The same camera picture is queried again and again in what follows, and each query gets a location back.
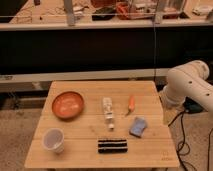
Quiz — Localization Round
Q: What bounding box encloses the clear plastic bottle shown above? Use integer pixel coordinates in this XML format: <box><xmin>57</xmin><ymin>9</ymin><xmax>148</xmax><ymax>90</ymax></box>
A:
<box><xmin>102</xmin><ymin>97</ymin><xmax>114</xmax><ymax>130</ymax></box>

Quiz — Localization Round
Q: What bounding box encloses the wooden table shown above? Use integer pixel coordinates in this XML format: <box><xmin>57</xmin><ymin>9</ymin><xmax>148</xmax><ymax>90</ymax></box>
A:
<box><xmin>25</xmin><ymin>81</ymin><xmax>179</xmax><ymax>169</ymax></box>

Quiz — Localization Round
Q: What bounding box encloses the black cable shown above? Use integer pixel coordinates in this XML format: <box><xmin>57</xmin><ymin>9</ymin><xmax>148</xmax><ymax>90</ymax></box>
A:
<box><xmin>167</xmin><ymin>109</ymin><xmax>201</xmax><ymax>171</ymax></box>

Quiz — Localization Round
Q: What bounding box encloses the white plastic cup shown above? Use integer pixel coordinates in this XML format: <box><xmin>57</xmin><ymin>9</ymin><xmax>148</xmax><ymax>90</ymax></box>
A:
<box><xmin>42</xmin><ymin>128</ymin><xmax>64</xmax><ymax>154</ymax></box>

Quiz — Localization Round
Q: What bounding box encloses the long background workbench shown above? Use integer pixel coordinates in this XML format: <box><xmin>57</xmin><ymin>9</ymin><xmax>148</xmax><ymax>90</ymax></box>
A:
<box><xmin>0</xmin><ymin>0</ymin><xmax>213</xmax><ymax>84</ymax></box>

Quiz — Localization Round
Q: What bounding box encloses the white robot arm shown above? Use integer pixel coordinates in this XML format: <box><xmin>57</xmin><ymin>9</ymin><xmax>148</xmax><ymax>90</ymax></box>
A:
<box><xmin>161</xmin><ymin>60</ymin><xmax>213</xmax><ymax>113</ymax></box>

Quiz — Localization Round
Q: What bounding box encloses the orange ceramic bowl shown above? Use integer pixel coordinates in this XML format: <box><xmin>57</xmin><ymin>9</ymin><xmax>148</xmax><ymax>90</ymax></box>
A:
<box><xmin>52</xmin><ymin>91</ymin><xmax>84</xmax><ymax>119</ymax></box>

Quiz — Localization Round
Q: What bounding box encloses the blue sponge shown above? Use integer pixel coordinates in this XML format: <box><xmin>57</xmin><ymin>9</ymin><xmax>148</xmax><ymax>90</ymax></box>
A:
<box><xmin>129</xmin><ymin>117</ymin><xmax>147</xmax><ymax>138</ymax></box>

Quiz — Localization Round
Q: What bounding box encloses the orange carrot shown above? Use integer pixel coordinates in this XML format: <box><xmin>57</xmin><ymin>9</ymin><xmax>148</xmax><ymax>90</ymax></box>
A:
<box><xmin>126</xmin><ymin>96</ymin><xmax>135</xmax><ymax>116</ymax></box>

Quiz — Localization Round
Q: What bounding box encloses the black striped block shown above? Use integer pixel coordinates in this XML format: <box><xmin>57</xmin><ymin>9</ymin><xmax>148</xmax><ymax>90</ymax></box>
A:
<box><xmin>98</xmin><ymin>139</ymin><xmax>128</xmax><ymax>154</ymax></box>

